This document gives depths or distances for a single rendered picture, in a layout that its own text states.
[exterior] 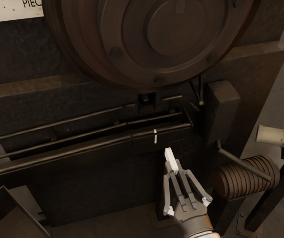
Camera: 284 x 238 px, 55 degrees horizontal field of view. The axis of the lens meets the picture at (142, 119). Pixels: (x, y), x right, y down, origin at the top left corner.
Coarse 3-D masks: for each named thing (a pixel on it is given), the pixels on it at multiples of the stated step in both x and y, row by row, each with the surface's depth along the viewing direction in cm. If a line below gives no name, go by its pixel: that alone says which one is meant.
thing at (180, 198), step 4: (172, 172) 71; (172, 176) 71; (172, 180) 70; (176, 180) 70; (172, 184) 71; (176, 184) 70; (176, 188) 69; (176, 192) 68; (180, 192) 68; (176, 196) 69; (180, 196) 67; (176, 200) 70; (180, 200) 67; (184, 200) 67; (184, 204) 66; (184, 208) 65
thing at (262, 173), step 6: (216, 144) 96; (216, 150) 96; (222, 150) 95; (228, 156) 95; (234, 156) 95; (240, 162) 95; (246, 168) 95; (252, 168) 94; (258, 174) 93; (264, 174) 93; (270, 180) 93
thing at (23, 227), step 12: (0, 192) 73; (0, 204) 75; (12, 204) 79; (0, 216) 77; (12, 216) 79; (24, 216) 78; (0, 228) 77; (12, 228) 76; (24, 228) 76; (36, 228) 76
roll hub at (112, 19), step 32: (128, 0) 45; (160, 0) 47; (192, 0) 47; (224, 0) 51; (128, 32) 50; (160, 32) 50; (192, 32) 52; (224, 32) 55; (128, 64) 54; (160, 64) 58; (192, 64) 59
